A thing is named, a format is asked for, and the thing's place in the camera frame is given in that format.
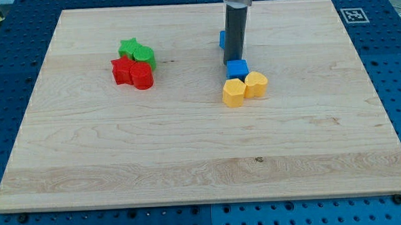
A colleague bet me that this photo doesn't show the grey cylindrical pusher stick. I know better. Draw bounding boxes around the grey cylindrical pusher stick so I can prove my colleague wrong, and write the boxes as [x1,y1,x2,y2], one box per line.
[223,3,248,64]

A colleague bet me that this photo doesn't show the blue triangle block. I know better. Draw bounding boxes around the blue triangle block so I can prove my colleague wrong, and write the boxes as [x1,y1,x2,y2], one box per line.
[219,30,225,50]

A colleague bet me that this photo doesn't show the yellow heart block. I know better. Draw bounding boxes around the yellow heart block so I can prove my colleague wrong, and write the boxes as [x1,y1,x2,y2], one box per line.
[245,71,268,98]

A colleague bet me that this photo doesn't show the blue cube block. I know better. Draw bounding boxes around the blue cube block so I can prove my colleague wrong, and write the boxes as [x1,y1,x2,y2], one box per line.
[226,59,249,81]

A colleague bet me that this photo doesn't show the yellow pentagon block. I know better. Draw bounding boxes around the yellow pentagon block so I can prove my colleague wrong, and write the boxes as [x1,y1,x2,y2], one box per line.
[222,79,246,108]

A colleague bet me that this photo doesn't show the green cylinder block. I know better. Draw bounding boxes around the green cylinder block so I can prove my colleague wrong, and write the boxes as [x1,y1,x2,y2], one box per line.
[133,46,156,70]

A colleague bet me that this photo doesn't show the red cylinder block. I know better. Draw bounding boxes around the red cylinder block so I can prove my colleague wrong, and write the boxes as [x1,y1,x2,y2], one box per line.
[130,62,154,90]

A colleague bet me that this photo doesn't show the green star block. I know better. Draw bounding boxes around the green star block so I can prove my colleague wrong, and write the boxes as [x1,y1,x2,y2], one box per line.
[118,37,142,60]

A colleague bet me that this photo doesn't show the white fiducial marker tag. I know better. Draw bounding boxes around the white fiducial marker tag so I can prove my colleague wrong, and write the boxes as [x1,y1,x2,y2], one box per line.
[341,7,369,24]

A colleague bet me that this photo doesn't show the red star block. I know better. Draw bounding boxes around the red star block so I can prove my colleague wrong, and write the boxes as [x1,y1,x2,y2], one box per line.
[111,56,136,85]

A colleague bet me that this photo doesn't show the wooden board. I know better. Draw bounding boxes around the wooden board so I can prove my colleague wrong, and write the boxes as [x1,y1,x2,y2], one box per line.
[0,0,401,213]

